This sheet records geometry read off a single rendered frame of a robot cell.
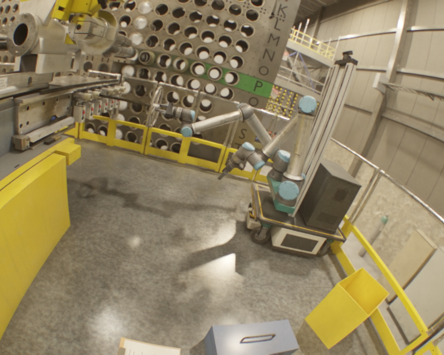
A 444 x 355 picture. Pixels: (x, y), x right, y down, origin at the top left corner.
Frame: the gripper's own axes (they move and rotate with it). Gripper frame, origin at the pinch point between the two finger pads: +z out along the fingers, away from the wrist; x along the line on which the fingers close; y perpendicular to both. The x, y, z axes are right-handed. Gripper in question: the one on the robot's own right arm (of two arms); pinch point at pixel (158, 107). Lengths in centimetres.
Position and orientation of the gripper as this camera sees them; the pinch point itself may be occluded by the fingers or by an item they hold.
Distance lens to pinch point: 210.0
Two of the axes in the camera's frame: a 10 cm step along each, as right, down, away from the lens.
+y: 2.5, -3.6, -9.0
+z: -9.6, -2.3, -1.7
